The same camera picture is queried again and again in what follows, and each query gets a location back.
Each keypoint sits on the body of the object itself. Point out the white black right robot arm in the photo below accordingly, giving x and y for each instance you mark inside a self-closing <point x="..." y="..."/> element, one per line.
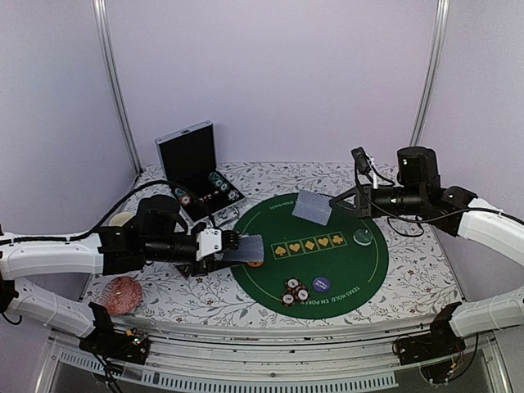
<point x="417" y="197"/>

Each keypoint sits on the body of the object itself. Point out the white ceramic mug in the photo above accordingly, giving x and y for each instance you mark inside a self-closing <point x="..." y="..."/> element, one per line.
<point x="120" y="219"/>

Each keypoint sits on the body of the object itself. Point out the poker chip stack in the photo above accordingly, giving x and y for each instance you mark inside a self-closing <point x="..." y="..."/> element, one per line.
<point x="218" y="181"/>
<point x="182" y="196"/>

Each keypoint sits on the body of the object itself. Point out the red patterned bowl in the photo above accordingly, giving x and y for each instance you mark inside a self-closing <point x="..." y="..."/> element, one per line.
<point x="122" y="295"/>

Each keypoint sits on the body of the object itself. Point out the green dealer button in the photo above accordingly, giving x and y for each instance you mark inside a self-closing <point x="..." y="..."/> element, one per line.
<point x="363" y="237"/>

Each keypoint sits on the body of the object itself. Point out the aluminium frame post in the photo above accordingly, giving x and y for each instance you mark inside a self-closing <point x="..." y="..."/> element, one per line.
<point x="435" y="54"/>
<point x="104" y="34"/>

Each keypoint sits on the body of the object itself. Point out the left poker chip stack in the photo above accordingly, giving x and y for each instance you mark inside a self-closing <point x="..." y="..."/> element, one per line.
<point x="182" y="196"/>

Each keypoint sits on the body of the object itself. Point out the red black 100 chip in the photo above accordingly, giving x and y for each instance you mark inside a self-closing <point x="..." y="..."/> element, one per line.
<point x="291" y="284"/>

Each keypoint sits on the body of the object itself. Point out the blue chips in case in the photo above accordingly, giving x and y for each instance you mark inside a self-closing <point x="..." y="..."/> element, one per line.
<point x="233" y="195"/>

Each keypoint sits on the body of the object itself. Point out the row of dice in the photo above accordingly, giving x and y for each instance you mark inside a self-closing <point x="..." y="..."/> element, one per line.
<point x="207" y="199"/>

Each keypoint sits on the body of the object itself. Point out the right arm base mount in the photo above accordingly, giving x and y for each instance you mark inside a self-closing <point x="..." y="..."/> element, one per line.
<point x="437" y="352"/>

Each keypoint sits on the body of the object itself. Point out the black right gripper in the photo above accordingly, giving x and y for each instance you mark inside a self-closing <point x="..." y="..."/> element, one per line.
<point x="363" y="200"/>

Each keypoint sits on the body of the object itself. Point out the right aluminium frame post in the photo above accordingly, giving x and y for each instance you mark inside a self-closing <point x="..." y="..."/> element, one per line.
<point x="435" y="54"/>

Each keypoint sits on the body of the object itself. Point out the orange big blind button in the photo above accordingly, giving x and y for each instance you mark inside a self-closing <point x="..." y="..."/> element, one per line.
<point x="255" y="264"/>

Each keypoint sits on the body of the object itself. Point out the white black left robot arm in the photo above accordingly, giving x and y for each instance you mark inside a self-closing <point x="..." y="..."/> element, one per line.
<point x="157" y="232"/>

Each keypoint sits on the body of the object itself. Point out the left aluminium frame post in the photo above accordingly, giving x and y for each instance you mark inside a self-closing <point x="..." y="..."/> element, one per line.
<point x="104" y="34"/>

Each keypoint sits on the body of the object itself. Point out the aluminium poker chip case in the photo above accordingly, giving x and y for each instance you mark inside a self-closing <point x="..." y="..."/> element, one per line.
<point x="187" y="157"/>

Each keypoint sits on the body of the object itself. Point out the round green poker mat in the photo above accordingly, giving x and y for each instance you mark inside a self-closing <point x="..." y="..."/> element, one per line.
<point x="297" y="248"/>

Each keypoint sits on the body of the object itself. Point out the purple small blind button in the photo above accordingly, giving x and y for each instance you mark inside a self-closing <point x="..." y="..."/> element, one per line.
<point x="321" y="285"/>

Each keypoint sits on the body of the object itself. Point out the black triangular card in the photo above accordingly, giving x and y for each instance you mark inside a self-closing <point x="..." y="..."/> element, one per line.
<point x="185" y="270"/>

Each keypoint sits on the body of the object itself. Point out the right poker chip stack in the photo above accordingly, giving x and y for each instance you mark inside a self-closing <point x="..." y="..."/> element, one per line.
<point x="218" y="181"/>

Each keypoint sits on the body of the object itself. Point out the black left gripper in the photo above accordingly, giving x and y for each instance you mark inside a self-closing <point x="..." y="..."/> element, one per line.
<point x="210" y="264"/>

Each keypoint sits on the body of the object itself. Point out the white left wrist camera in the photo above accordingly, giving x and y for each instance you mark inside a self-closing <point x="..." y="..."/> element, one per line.
<point x="209" y="242"/>

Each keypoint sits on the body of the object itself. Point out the aluminium front rail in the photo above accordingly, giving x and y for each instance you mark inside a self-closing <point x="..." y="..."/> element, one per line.
<point x="351" y="358"/>

